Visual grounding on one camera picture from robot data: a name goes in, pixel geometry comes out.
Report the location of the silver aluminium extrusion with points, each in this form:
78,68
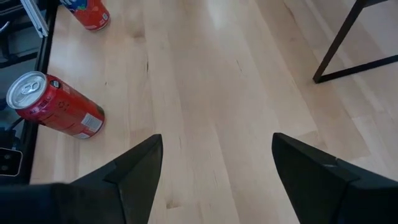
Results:
35,18

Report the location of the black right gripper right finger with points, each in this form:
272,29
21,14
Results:
335,199

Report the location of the wooden shelf black metal frame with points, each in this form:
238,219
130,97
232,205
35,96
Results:
339,40

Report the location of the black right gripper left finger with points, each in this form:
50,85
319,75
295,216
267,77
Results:
93,202

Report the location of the black aluminium table frame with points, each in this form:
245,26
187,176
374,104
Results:
43,53

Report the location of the red Fanta can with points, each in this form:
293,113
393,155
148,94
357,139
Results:
90,12

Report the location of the red can black graphic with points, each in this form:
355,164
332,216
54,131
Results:
59,107

